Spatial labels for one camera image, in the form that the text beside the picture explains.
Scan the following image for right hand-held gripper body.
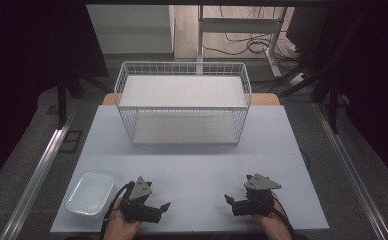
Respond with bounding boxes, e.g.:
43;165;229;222
243;173;283;217

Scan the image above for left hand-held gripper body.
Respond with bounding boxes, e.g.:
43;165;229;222
119;175;154;224

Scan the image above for person's left hand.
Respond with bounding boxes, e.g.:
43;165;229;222
102;198;143;240

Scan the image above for person's right hand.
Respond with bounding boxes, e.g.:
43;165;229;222
252;192;294;240

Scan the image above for clear plastic container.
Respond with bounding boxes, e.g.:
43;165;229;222
64;170;116;218

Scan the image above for black metal stand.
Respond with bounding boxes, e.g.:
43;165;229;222
277;13;367;135
56;67;114;130

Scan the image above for white power strip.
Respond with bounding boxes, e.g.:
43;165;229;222
288;71;307;87

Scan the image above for black curtain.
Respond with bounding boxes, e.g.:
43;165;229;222
0;0;110;195
285;4;388;192

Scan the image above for white cabinet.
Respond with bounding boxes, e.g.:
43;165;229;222
86;4;177;55

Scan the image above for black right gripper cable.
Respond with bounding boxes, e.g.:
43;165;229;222
271;194;296;240

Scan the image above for silver metal rail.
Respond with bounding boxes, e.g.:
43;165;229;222
311;101;388;240
0;109;77;240

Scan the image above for white wire two-tier rack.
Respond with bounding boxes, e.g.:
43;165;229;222
113;60;253;147

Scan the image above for black floor cables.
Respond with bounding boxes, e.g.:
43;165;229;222
202;5;305;95

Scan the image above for white metal desk frame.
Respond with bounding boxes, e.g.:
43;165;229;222
196;4;288;80

